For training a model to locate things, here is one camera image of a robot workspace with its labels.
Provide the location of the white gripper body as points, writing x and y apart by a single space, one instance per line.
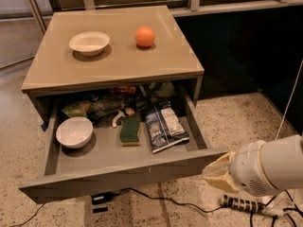
248 167

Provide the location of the black power adapter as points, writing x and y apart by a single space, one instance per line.
102 198

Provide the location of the green yellow sponge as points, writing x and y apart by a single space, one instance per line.
130 130

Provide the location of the dark snack bag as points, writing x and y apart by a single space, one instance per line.
106 106

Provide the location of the black white power strip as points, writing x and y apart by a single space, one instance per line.
249 206

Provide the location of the grey top drawer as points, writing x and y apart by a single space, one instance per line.
104 165

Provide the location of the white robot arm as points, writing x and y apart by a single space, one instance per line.
282 162

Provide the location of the grey cabinet with beige top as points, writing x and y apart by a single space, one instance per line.
57 69

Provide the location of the white plastic utensil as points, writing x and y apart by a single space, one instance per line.
119 115

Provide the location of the white paper bowl on top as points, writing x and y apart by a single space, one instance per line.
89 43

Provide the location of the green chip bag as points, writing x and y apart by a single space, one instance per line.
78 108

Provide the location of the orange fruit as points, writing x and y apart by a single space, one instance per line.
144 36

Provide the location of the blue white snack packet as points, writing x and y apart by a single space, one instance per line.
164 127

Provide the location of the white ceramic bowl in drawer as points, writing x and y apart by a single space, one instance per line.
75 132

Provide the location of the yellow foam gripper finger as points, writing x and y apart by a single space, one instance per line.
224 183
220 166

